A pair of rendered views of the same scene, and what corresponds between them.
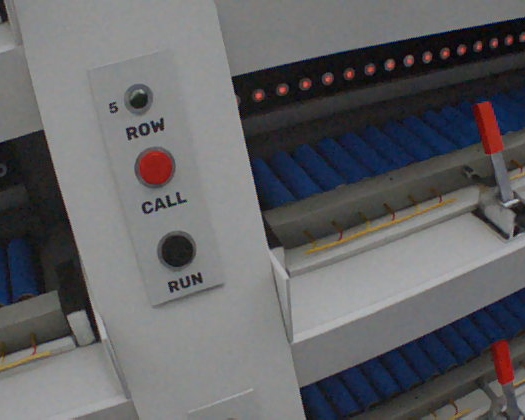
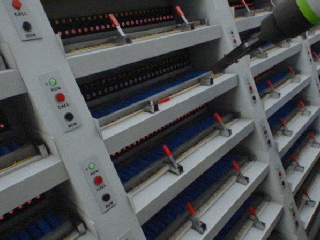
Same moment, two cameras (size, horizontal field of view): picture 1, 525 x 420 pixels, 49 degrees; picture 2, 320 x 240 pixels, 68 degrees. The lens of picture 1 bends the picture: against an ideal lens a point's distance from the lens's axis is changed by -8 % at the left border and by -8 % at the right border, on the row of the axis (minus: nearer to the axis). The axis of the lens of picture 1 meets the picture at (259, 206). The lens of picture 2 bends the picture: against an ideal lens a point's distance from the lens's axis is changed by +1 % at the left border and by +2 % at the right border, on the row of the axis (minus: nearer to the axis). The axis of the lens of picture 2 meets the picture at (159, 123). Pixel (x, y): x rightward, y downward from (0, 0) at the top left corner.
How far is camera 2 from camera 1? 86 cm
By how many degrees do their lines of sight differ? 23
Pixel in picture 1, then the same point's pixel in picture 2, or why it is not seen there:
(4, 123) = (218, 35)
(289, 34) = (239, 27)
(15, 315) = not seen: hidden behind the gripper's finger
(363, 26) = (244, 27)
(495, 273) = (266, 62)
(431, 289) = (260, 62)
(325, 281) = not seen: hidden behind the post
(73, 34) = (224, 23)
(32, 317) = not seen: hidden behind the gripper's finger
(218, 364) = (244, 69)
